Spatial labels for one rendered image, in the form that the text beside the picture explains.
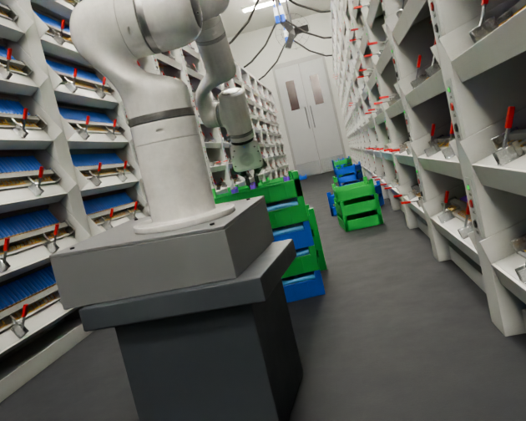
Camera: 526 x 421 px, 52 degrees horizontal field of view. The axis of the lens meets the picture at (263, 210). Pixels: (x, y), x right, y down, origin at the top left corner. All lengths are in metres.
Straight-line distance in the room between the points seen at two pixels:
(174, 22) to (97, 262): 0.42
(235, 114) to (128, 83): 0.75
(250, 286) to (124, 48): 0.46
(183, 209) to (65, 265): 0.22
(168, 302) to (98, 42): 0.45
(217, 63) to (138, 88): 0.66
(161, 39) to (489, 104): 0.62
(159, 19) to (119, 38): 0.08
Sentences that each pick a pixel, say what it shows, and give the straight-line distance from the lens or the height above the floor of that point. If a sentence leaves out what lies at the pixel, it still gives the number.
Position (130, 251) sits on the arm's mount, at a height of 0.36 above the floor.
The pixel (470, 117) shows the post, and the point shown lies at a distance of 1.12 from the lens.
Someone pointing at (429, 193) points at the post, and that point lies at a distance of 1.82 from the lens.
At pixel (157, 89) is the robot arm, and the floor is 0.61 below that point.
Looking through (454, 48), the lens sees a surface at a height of 0.57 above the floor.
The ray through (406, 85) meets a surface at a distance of 1.81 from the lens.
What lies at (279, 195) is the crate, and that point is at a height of 0.34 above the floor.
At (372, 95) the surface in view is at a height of 0.68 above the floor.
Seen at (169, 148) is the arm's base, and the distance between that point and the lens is 0.94.
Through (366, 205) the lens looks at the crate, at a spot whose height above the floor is 0.11.
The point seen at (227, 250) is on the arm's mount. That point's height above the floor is 0.33.
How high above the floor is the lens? 0.45
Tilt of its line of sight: 5 degrees down
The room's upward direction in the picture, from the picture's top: 13 degrees counter-clockwise
